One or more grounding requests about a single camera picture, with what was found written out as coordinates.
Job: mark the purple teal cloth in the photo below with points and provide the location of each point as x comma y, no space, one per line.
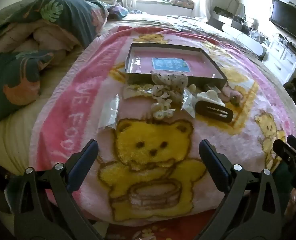
117,11

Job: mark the dark floral quilt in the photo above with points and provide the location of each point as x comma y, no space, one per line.
70,17

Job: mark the clear plastic box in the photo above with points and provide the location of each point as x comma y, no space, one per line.
188,103

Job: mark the pink bear printed blanket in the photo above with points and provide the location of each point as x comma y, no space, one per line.
148,140

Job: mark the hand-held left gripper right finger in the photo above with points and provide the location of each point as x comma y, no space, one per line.
215,166

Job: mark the small yellow plastic bag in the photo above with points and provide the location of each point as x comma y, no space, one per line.
136,90

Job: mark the green bead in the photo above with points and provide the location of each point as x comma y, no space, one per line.
235,100

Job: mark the white cylindrical bolster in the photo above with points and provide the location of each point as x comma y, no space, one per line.
245,40

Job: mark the pile of windowsill clutter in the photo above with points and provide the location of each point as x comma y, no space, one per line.
180,1

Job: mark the blue printed card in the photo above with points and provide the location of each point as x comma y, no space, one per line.
170,63

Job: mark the pink fluffy scrunchie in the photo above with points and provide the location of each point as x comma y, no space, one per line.
226,91

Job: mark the white drawer cabinet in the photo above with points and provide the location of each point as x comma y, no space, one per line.
283,55

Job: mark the polka dot fabric hair bow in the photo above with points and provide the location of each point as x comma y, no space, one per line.
169,82

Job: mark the white hair claw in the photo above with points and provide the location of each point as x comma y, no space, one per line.
210,97

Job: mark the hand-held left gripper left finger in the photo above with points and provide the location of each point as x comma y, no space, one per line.
81,166

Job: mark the black flat television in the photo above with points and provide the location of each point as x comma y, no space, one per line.
286,20

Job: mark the bed with beige sheet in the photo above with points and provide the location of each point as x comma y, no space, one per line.
20,135

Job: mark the dark cardboard box tray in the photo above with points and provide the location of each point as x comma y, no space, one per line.
138,78

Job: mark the black and white box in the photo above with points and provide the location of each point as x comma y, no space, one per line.
223,17

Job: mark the dark brown hair clip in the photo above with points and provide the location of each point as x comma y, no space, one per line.
225,116

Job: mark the bagged bow earring card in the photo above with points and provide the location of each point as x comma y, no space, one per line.
109,112

